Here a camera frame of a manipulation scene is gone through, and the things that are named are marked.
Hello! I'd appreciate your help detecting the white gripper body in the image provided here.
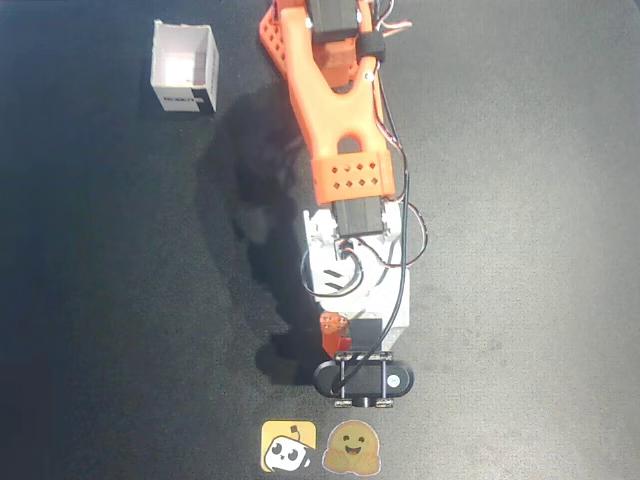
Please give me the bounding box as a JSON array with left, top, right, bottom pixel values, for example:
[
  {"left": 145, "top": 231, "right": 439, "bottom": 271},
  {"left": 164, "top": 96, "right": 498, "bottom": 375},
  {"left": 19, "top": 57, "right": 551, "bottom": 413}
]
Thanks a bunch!
[{"left": 305, "top": 249, "right": 412, "bottom": 354}]

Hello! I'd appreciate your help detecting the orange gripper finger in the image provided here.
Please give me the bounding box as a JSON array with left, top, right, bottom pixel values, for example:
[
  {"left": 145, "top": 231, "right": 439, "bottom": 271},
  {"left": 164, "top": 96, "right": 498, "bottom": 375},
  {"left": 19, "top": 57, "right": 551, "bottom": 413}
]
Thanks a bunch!
[{"left": 320, "top": 311, "right": 351, "bottom": 359}]

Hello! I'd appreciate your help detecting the hugging face emoji sticker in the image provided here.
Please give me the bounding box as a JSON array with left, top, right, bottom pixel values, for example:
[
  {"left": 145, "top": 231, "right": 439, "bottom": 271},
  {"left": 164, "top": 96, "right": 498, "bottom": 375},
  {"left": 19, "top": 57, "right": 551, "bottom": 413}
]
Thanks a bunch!
[{"left": 321, "top": 419, "right": 383, "bottom": 475}]

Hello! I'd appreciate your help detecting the yellow robot mascot sticker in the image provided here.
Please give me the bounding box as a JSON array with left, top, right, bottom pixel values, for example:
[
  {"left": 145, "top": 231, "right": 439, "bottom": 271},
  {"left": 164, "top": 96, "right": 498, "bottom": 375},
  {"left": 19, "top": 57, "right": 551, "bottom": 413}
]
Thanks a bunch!
[{"left": 259, "top": 419, "right": 318, "bottom": 473}]

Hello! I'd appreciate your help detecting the white open cardboard box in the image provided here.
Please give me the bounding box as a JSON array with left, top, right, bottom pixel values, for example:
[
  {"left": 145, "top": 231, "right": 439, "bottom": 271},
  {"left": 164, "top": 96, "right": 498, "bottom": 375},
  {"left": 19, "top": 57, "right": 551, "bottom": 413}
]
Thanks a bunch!
[{"left": 149, "top": 18, "right": 220, "bottom": 114}]

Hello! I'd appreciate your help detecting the servo wire bundle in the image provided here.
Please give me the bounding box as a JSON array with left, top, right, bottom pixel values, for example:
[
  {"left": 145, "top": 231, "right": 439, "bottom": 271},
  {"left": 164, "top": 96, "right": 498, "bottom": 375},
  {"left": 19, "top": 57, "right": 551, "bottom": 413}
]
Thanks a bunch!
[{"left": 298, "top": 197, "right": 431, "bottom": 300}]

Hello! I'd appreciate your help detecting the black webcam with bracket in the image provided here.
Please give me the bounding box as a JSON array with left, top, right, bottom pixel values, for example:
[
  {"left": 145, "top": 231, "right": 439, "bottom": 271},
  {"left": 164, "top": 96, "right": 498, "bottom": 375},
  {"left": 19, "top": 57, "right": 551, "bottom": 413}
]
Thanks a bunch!
[{"left": 312, "top": 349, "right": 417, "bottom": 409}]

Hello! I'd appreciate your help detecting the black camera cable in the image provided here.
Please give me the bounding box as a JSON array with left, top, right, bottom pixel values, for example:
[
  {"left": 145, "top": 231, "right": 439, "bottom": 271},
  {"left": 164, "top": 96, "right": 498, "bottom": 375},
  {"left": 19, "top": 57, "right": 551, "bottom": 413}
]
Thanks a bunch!
[{"left": 367, "top": 49, "right": 412, "bottom": 396}]

